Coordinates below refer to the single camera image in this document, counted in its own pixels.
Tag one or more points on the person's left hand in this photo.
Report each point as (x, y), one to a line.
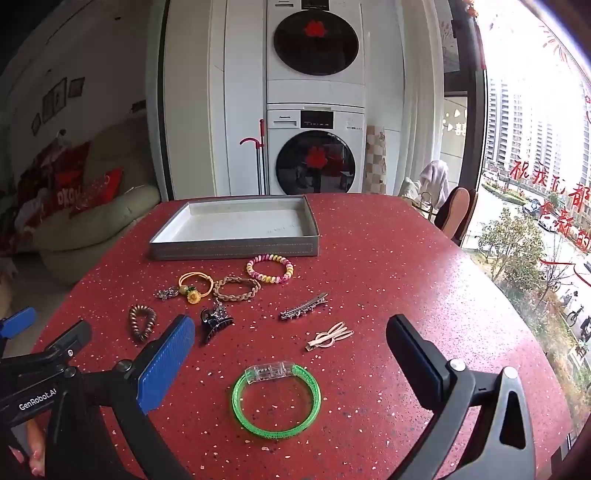
(34, 454)

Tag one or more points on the black claw hair clip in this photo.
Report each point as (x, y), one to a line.
(217, 321)

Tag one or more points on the white cabinet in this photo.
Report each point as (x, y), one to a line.
(212, 92)

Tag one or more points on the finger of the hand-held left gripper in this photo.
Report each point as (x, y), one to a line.
(18, 321)
(69, 341)

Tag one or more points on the white curtain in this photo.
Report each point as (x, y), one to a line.
(418, 92)

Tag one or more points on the grey shallow tray box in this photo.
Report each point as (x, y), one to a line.
(240, 226)

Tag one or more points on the white tumble dryer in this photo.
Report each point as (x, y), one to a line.
(316, 41)

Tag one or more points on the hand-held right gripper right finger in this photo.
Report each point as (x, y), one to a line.
(418, 362)

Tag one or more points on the red printed blanket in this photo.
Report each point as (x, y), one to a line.
(51, 184)

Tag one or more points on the rose gold hair clip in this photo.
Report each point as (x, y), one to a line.
(323, 339)

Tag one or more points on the dark picture frame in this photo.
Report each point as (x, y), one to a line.
(36, 124)
(48, 105)
(60, 94)
(76, 86)

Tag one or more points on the beige sofa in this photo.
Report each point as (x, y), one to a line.
(101, 221)

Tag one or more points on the white washing machine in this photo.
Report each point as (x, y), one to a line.
(316, 159)

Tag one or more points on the red window sticker lettering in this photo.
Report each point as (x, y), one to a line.
(563, 203)

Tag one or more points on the pale towel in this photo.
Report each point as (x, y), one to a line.
(436, 180)

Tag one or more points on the red embroidered cushion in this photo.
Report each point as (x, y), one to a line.
(99, 189)

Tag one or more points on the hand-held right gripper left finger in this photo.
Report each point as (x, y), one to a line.
(166, 364)

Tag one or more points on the beige cloth bundle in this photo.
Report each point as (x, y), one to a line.
(410, 189)

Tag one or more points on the checkered board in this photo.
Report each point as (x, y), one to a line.
(375, 161)

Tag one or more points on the brown chair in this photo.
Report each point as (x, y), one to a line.
(455, 210)

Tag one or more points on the silver alligator hair clip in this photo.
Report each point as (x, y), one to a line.
(302, 309)

